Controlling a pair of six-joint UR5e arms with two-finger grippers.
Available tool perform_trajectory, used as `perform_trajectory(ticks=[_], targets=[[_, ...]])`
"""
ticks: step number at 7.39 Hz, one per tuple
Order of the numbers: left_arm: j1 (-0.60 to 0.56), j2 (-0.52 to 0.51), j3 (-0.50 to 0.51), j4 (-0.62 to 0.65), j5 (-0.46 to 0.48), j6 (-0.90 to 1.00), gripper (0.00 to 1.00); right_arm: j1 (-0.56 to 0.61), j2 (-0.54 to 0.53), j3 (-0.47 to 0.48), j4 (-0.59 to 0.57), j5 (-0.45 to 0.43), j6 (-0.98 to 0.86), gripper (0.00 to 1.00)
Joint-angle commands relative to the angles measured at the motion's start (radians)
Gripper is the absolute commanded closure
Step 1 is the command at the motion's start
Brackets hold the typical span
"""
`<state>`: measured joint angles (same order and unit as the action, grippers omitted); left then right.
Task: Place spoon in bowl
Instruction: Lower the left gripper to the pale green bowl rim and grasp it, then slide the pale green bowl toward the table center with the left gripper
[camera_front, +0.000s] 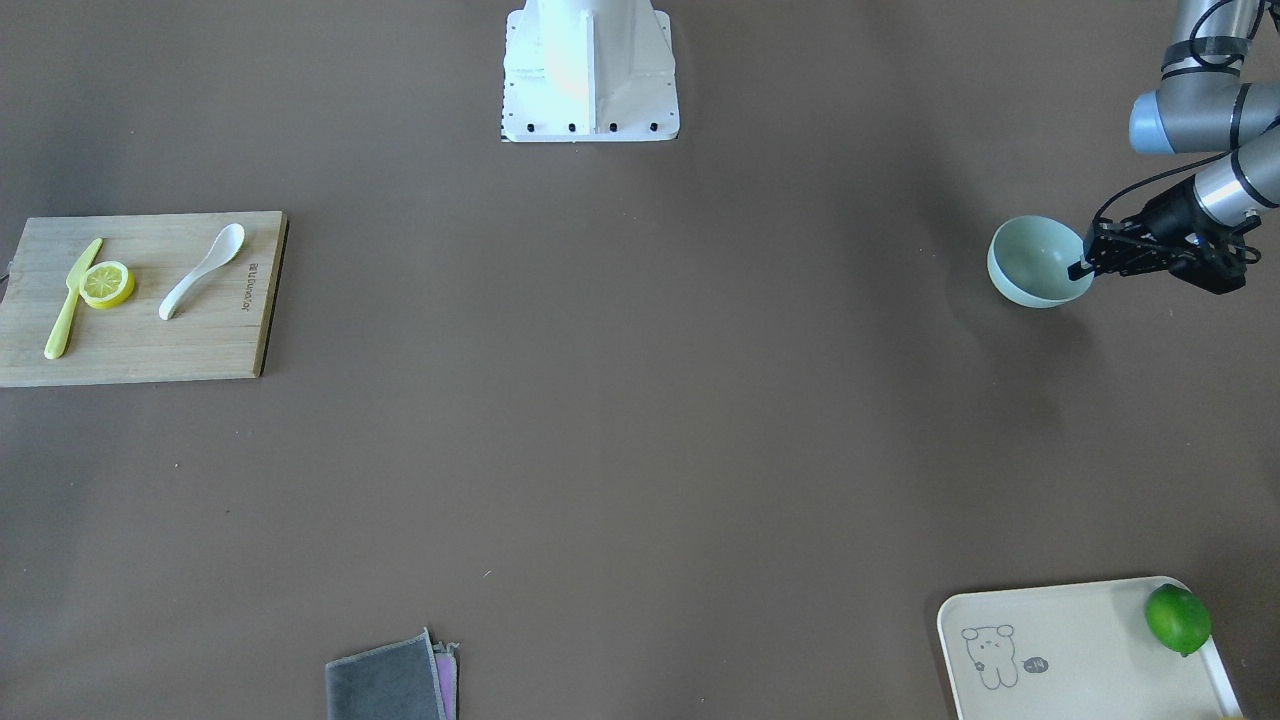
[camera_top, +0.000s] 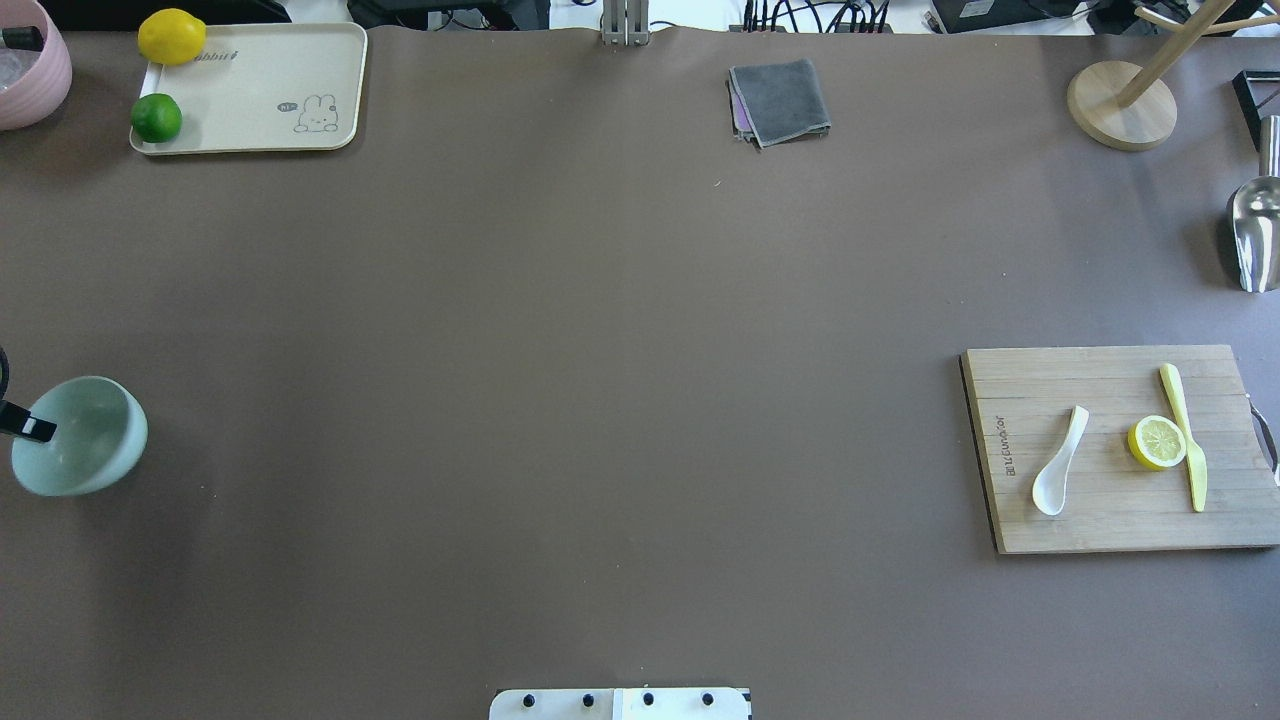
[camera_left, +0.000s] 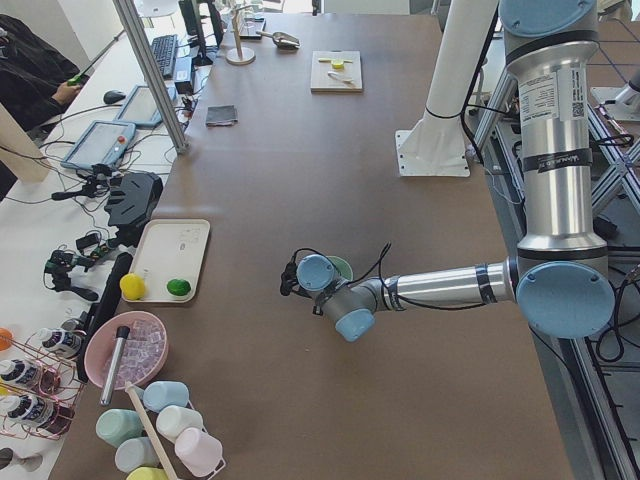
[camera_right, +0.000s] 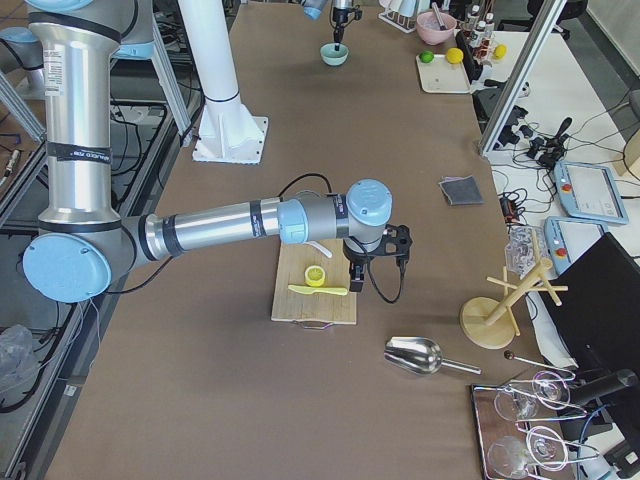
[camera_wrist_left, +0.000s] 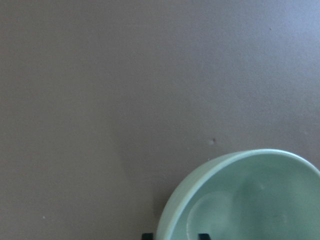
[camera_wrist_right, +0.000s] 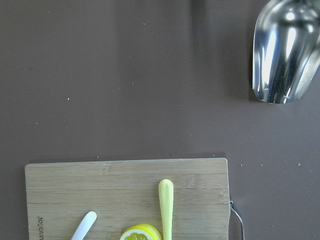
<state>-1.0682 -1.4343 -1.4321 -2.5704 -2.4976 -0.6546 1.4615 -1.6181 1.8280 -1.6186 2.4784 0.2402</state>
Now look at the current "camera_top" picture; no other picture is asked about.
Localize light green bowl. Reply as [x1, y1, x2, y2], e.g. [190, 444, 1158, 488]
[12, 375, 148, 497]

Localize white ceramic spoon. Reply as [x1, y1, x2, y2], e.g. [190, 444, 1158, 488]
[1030, 405, 1091, 518]

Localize pink bowl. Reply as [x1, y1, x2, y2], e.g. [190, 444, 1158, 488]
[1, 1, 72, 131]

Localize green lime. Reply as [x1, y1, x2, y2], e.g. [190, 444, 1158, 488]
[131, 94, 184, 143]

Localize whole yellow lemon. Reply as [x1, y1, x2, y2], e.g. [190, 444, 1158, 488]
[136, 8, 207, 67]

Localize beige cartoon tray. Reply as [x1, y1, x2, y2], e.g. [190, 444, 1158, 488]
[129, 22, 369, 156]

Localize pink cloth under grey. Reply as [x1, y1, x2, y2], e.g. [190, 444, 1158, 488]
[726, 79, 756, 143]

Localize grey folded cloth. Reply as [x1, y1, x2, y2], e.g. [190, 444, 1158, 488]
[727, 58, 832, 149]

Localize bamboo cutting board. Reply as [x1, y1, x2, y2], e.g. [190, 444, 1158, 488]
[960, 345, 1279, 553]

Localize lemon half slice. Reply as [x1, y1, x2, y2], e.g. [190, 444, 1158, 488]
[1126, 415, 1187, 471]

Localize wooden cup tree stand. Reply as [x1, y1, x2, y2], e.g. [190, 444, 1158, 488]
[1066, 1, 1279, 152]

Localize yellow plastic knife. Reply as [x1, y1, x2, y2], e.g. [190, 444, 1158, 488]
[1158, 363, 1210, 512]

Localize metal scoop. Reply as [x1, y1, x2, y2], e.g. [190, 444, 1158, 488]
[1229, 115, 1279, 293]

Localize black glass rack tray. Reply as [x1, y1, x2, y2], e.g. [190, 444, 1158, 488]
[1231, 69, 1279, 150]

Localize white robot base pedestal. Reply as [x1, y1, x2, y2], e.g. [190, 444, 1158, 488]
[488, 685, 753, 719]

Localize aluminium frame post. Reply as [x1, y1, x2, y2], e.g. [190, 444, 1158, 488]
[600, 0, 650, 47]

